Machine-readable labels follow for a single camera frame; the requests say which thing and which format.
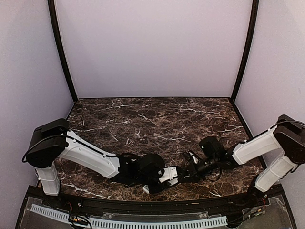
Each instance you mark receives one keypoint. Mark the right black frame post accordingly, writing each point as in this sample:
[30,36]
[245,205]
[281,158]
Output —
[246,51]

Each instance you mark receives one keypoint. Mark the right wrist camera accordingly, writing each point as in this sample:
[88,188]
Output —
[191,157]

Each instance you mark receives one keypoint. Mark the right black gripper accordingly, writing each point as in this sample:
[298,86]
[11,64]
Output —
[194,174]

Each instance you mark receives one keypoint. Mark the black front rail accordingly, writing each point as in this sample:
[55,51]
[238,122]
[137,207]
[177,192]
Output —
[96,206]

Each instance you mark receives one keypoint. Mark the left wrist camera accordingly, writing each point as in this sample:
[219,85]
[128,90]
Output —
[170,175]

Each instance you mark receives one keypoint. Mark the black frame post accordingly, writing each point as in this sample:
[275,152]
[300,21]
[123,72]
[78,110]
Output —
[60,49]
[246,51]

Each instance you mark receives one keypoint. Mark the white cable duct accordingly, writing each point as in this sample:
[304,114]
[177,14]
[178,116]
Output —
[99,223]

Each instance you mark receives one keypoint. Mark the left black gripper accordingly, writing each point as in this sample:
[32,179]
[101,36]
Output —
[152,189]

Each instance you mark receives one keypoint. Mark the white remote control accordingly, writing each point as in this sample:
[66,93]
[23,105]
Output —
[146,189]

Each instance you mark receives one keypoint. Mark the left black frame post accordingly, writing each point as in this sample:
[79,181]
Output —
[60,49]

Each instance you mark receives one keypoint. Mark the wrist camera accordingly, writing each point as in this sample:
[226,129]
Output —
[170,175]
[191,157]

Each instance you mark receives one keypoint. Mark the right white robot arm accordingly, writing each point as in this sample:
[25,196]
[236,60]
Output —
[287,135]

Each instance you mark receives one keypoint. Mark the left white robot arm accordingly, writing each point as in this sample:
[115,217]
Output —
[56,140]

